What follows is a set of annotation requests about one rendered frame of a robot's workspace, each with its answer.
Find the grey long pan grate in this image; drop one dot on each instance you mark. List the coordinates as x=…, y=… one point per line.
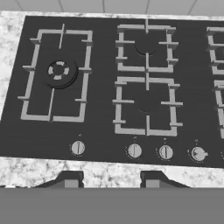
x=56, y=74

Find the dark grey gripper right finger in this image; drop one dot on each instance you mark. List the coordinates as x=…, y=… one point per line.
x=153, y=177

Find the silver hob knob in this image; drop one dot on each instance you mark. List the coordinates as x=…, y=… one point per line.
x=199, y=154
x=134, y=150
x=78, y=148
x=166, y=152

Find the black round burner cap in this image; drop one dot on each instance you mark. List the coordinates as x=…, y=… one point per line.
x=62, y=73

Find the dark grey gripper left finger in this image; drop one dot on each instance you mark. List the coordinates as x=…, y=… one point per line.
x=70, y=178

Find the black gas hob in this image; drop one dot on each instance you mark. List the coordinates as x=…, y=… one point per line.
x=110, y=90

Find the grey square pan grate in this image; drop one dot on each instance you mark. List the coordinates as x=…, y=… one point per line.
x=220, y=102
x=215, y=49
x=145, y=48
x=146, y=106

